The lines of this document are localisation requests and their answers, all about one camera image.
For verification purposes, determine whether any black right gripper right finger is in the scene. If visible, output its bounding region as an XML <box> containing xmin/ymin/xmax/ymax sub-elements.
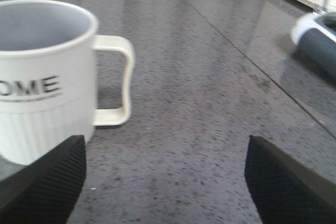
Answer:
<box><xmin>244</xmin><ymin>135</ymin><xmax>335</xmax><ymax>223</ymax></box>

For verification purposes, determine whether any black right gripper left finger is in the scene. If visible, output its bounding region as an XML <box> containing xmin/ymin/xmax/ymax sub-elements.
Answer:
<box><xmin>1</xmin><ymin>135</ymin><xmax>86</xmax><ymax>223</ymax></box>

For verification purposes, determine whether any white HOME mug on table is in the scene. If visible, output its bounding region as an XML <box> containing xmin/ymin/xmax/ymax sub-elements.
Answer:
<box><xmin>1</xmin><ymin>0</ymin><xmax>135</xmax><ymax>165</ymax></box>

